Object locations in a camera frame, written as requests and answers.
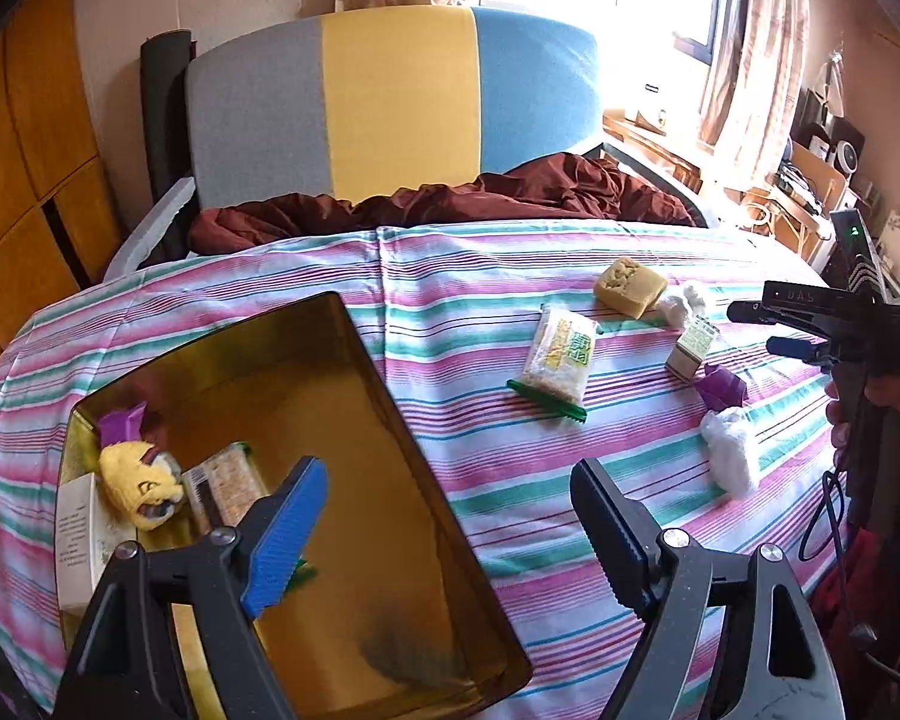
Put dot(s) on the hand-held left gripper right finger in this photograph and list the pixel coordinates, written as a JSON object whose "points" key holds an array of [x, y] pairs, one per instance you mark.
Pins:
{"points": [[607, 525]]}

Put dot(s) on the maroon blanket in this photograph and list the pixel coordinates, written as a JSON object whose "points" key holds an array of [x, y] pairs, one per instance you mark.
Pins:
{"points": [[555, 187]]}

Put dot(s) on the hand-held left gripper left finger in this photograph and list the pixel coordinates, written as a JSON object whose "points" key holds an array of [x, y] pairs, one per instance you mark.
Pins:
{"points": [[285, 540]]}

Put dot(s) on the grey yellow blue chair backrest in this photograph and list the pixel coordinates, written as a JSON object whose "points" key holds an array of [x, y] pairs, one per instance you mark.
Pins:
{"points": [[397, 97]]}

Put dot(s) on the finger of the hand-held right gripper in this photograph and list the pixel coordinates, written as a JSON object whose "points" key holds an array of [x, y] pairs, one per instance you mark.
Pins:
{"points": [[795, 307], [795, 349]]}

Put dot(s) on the gold metal tin box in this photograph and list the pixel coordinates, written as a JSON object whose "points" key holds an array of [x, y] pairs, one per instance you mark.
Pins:
{"points": [[390, 480]]}

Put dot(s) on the rice cracker snack packet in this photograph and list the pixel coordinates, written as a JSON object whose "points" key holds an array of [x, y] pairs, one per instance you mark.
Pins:
{"points": [[559, 352]]}

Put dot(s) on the yellow knit sock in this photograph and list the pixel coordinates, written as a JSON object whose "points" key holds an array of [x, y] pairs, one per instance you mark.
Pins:
{"points": [[139, 480]]}

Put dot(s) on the black speaker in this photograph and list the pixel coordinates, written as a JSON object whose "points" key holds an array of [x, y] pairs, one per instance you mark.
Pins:
{"points": [[844, 150]]}

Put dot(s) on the wooden wardrobe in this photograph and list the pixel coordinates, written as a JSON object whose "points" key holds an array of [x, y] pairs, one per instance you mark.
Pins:
{"points": [[37, 127]]}

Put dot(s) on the wooden side table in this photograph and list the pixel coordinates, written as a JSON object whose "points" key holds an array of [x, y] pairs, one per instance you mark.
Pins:
{"points": [[765, 202]]}

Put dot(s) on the grey chair armrest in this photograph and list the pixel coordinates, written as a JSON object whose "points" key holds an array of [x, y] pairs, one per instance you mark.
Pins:
{"points": [[150, 229], [645, 163]]}

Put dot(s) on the brown cardboard box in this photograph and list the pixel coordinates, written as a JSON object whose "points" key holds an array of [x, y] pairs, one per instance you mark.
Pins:
{"points": [[817, 172]]}

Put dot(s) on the thick yellow sponge with holes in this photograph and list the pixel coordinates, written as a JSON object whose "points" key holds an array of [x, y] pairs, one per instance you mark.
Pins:
{"points": [[630, 285]]}

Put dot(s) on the black rolled mat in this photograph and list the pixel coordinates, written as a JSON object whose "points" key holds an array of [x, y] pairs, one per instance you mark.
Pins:
{"points": [[161, 112]]}

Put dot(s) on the clear plastic bag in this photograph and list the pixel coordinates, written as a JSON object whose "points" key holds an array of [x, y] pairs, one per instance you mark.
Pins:
{"points": [[731, 454]]}

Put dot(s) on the cream cardboard box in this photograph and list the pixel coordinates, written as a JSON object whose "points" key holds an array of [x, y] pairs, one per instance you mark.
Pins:
{"points": [[79, 540]]}

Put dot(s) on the snack bar packet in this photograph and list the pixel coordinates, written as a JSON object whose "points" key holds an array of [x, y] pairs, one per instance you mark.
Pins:
{"points": [[229, 484]]}

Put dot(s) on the small green and white box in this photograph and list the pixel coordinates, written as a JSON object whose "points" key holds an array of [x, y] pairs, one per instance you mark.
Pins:
{"points": [[690, 349]]}

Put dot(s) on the purple wrapper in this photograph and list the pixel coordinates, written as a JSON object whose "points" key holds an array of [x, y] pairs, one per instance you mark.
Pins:
{"points": [[124, 424], [720, 388]]}

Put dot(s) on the person's dark red clothing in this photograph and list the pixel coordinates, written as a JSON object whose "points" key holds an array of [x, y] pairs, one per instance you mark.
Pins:
{"points": [[892, 615]]}

